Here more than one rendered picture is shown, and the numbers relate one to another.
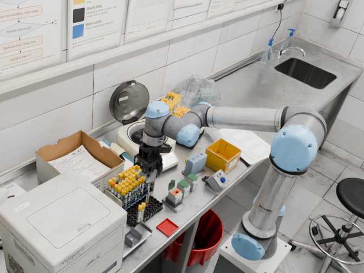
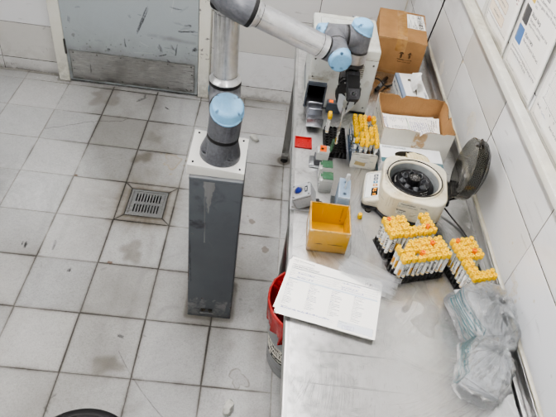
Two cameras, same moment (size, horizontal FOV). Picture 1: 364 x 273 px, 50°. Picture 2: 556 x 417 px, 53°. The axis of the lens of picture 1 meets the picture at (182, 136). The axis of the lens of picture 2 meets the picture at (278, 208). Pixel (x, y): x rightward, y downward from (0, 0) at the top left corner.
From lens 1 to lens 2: 2.70 m
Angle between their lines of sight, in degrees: 93
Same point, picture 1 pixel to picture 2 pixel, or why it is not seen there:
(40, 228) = (342, 20)
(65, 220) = not seen: hidden behind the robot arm
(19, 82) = (479, 27)
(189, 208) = (304, 168)
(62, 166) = (427, 127)
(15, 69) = (491, 20)
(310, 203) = not seen: outside the picture
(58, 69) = (490, 50)
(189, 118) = (333, 29)
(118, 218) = not seen: hidden behind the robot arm
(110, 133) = (463, 203)
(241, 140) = (337, 297)
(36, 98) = (481, 68)
